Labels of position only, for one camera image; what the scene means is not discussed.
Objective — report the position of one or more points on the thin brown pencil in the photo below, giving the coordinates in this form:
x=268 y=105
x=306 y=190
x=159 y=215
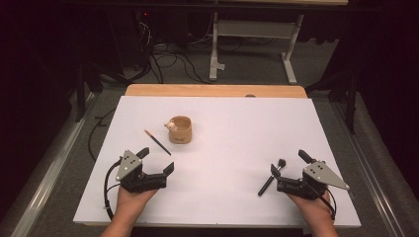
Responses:
x=158 y=142

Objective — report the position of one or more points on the white metal desk frame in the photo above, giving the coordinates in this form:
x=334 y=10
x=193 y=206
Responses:
x=253 y=29

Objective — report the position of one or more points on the wooden table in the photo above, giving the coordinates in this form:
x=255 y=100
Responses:
x=214 y=90

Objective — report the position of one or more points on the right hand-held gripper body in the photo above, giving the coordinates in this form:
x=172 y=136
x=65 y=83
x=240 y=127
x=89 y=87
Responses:
x=321 y=174

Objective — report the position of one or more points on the aluminium floor rail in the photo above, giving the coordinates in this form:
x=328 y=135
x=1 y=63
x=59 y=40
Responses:
x=372 y=174
x=49 y=184

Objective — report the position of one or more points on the person's left hand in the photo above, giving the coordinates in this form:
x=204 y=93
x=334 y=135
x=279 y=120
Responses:
x=131 y=202

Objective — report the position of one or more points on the white board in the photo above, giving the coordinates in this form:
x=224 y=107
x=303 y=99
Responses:
x=230 y=148

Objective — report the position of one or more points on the black metal stand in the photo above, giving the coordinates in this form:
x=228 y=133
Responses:
x=80 y=95
x=351 y=105

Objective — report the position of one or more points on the person's right hand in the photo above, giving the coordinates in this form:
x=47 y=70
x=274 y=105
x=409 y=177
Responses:
x=314 y=210

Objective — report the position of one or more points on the wooden cup with animal figure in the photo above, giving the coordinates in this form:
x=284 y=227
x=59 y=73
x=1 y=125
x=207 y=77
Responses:
x=180 y=133

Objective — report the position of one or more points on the black fluffy makeup brush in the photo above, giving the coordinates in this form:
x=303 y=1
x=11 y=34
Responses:
x=267 y=184

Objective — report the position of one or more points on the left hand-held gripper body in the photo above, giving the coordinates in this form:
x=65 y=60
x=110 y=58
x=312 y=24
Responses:
x=129 y=164

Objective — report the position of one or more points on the dark computer case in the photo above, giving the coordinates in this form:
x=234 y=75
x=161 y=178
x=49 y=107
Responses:
x=131 y=39

